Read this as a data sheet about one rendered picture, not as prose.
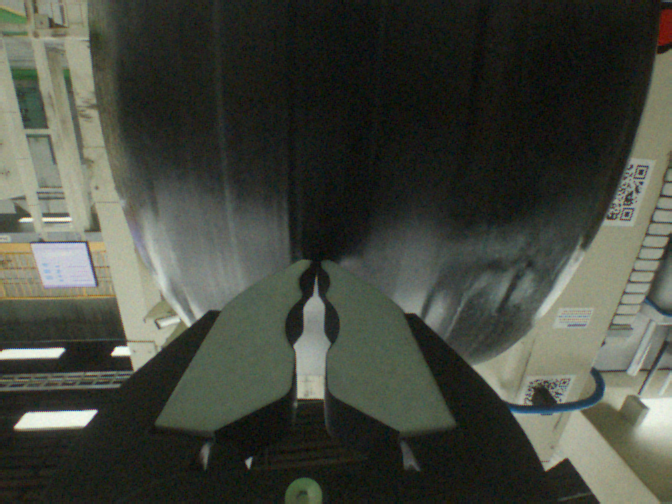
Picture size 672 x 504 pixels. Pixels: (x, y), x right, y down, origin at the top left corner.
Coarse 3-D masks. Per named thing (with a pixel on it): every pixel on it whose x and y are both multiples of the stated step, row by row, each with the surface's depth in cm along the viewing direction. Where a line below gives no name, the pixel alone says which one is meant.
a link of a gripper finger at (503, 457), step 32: (416, 320) 9; (448, 352) 8; (448, 384) 7; (480, 384) 7; (480, 416) 7; (512, 416) 7; (416, 448) 6; (448, 448) 6; (480, 448) 6; (512, 448) 6; (480, 480) 5; (512, 480) 5; (544, 480) 5
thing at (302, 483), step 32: (224, 448) 6; (384, 448) 6; (160, 480) 5; (192, 480) 5; (224, 480) 5; (256, 480) 5; (288, 480) 5; (320, 480) 5; (352, 480) 5; (384, 480) 5; (416, 480) 5; (448, 480) 5
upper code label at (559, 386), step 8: (528, 376) 42; (536, 376) 42; (544, 376) 42; (552, 376) 42; (560, 376) 42; (568, 376) 42; (528, 384) 42; (536, 384) 42; (544, 384) 42; (552, 384) 42; (560, 384) 42; (568, 384) 43; (528, 392) 43; (552, 392) 43; (560, 392) 43; (568, 392) 43; (520, 400) 43; (528, 400) 43; (560, 400) 44
